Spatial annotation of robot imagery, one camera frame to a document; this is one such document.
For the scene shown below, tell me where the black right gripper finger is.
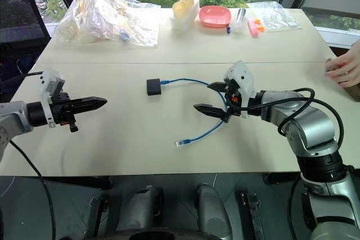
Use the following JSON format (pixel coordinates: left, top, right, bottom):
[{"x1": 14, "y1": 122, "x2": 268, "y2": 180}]
[
  {"x1": 193, "y1": 103, "x2": 233, "y2": 124},
  {"x1": 207, "y1": 81, "x2": 227, "y2": 93}
]

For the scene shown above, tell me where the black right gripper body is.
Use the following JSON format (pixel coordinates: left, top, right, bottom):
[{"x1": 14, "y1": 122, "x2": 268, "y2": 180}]
[{"x1": 223, "y1": 78, "x2": 242, "y2": 116}]

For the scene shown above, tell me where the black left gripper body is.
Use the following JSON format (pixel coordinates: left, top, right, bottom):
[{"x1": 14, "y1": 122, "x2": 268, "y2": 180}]
[{"x1": 49, "y1": 92, "x2": 80, "y2": 133}]

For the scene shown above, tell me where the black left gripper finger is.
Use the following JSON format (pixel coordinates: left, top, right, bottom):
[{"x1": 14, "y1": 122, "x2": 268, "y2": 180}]
[
  {"x1": 70, "y1": 96, "x2": 108, "y2": 106},
  {"x1": 71, "y1": 102, "x2": 106, "y2": 112}
]

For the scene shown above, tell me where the small black adapter box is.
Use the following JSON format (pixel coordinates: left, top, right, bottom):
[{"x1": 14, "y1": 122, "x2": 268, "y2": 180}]
[{"x1": 146, "y1": 78, "x2": 163, "y2": 97}]

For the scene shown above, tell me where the person's bare hand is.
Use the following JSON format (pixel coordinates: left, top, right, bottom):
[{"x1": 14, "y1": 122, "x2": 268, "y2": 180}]
[{"x1": 324, "y1": 41, "x2": 360, "y2": 88}]

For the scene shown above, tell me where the pink marker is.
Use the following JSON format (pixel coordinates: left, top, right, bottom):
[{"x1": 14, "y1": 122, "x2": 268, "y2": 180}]
[{"x1": 247, "y1": 18, "x2": 259, "y2": 38}]

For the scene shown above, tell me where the pink plastic bowl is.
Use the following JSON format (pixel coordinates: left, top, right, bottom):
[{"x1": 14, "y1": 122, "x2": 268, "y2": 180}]
[{"x1": 199, "y1": 5, "x2": 232, "y2": 29}]

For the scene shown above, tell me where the clear plastic case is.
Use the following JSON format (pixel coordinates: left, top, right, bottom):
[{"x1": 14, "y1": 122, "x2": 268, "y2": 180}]
[{"x1": 231, "y1": 7, "x2": 249, "y2": 33}]

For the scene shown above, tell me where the large clear plastic bag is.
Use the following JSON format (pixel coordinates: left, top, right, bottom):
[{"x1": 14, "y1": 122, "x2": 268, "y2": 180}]
[{"x1": 52, "y1": 0, "x2": 162, "y2": 48}]

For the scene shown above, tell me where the short yellow plastic cup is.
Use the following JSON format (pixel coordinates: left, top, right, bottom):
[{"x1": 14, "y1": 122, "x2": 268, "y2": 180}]
[{"x1": 172, "y1": 1, "x2": 190, "y2": 20}]

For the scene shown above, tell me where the small clear plastic bag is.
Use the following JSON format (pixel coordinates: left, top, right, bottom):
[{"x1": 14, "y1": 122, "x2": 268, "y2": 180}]
[{"x1": 246, "y1": 1, "x2": 302, "y2": 33}]

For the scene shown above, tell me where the black mesh office chair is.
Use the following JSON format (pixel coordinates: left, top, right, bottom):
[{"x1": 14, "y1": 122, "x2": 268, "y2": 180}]
[{"x1": 0, "y1": 0, "x2": 52, "y2": 103}]

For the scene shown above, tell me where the grey rounded robot leg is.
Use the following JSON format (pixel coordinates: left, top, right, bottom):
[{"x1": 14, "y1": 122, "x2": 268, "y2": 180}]
[
  {"x1": 195, "y1": 183, "x2": 233, "y2": 240},
  {"x1": 116, "y1": 184, "x2": 164, "y2": 233}
]

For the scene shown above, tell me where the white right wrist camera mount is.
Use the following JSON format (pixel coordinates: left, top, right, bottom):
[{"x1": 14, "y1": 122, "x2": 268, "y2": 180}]
[{"x1": 223, "y1": 60, "x2": 255, "y2": 119}]

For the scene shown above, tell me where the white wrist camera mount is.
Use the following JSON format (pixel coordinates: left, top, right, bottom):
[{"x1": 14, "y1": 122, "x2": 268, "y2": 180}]
[
  {"x1": 223, "y1": 60, "x2": 255, "y2": 119},
  {"x1": 37, "y1": 68, "x2": 67, "y2": 129}
]

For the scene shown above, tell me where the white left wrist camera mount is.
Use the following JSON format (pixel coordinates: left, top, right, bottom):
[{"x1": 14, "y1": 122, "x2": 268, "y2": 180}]
[{"x1": 37, "y1": 68, "x2": 67, "y2": 129}]

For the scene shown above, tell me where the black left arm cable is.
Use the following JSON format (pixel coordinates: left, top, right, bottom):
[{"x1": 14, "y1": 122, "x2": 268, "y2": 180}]
[{"x1": 0, "y1": 71, "x2": 43, "y2": 88}]

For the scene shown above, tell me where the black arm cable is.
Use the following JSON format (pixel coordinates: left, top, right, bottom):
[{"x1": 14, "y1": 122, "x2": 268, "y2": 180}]
[
  {"x1": 0, "y1": 71, "x2": 43, "y2": 88},
  {"x1": 237, "y1": 87, "x2": 344, "y2": 147}
]

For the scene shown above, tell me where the blue Ethernet cable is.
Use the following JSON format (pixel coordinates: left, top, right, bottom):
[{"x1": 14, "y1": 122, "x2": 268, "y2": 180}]
[{"x1": 160, "y1": 77, "x2": 229, "y2": 147}]

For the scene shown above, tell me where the thin black hanging cable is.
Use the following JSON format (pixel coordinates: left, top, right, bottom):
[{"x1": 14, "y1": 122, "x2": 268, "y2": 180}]
[{"x1": 9, "y1": 141, "x2": 56, "y2": 240}]

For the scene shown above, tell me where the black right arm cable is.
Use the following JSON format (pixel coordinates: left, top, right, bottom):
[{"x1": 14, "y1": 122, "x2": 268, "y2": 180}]
[{"x1": 237, "y1": 87, "x2": 344, "y2": 147}]

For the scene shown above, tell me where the black table leg bracket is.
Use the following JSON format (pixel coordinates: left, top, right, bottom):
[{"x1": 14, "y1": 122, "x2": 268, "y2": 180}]
[
  {"x1": 87, "y1": 196, "x2": 109, "y2": 238},
  {"x1": 238, "y1": 190, "x2": 266, "y2": 240}
]

